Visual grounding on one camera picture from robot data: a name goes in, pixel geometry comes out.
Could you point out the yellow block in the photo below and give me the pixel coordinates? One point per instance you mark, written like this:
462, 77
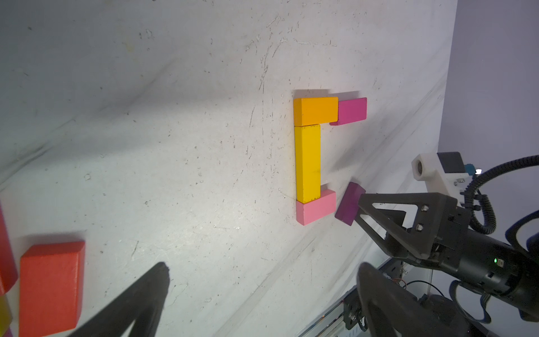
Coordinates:
308, 162
5, 316

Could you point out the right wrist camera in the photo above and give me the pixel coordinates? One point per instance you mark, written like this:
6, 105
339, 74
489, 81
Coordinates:
442, 172

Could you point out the red block middle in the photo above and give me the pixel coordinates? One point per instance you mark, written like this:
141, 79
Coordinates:
9, 273

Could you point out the red block right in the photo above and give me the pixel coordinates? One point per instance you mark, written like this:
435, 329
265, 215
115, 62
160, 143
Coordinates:
51, 288

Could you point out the purple block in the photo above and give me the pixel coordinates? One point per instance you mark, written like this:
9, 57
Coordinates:
348, 208

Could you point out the magenta block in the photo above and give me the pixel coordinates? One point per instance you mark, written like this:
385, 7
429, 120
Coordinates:
351, 111

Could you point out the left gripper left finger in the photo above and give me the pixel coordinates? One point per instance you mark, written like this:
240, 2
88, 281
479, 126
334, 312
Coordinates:
138, 309

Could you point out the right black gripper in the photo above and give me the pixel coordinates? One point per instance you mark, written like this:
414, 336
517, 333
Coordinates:
429, 226

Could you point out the pink block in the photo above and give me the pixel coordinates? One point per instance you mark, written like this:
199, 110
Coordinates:
316, 209

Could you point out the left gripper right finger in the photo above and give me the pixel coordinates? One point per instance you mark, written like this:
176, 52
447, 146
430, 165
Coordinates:
391, 311

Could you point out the orange block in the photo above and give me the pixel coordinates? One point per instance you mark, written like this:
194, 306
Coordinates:
312, 111

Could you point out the red block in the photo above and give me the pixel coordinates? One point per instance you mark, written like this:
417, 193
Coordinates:
9, 273
51, 288

